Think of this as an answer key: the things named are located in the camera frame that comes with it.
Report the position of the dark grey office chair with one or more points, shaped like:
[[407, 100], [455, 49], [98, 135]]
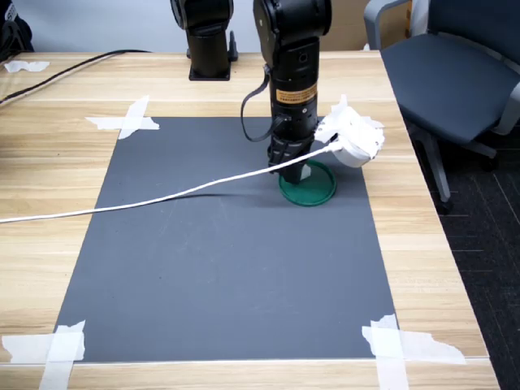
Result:
[[447, 73]]

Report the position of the brown cardboard box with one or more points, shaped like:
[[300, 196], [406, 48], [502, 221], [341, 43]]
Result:
[[349, 24]]

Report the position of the small white tape scrap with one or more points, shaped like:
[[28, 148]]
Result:
[[26, 66]]

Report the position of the white gripper camera box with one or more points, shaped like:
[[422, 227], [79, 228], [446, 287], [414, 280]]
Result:
[[355, 138]]

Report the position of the round green lid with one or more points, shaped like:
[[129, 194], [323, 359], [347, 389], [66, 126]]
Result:
[[315, 193]]

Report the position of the white tape piece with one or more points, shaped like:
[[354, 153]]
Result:
[[386, 345], [61, 349], [132, 122]]

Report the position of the black bag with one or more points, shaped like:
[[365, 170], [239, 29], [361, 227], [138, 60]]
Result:
[[14, 36]]

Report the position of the dark grey mat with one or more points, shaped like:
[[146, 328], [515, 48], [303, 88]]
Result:
[[227, 264]]

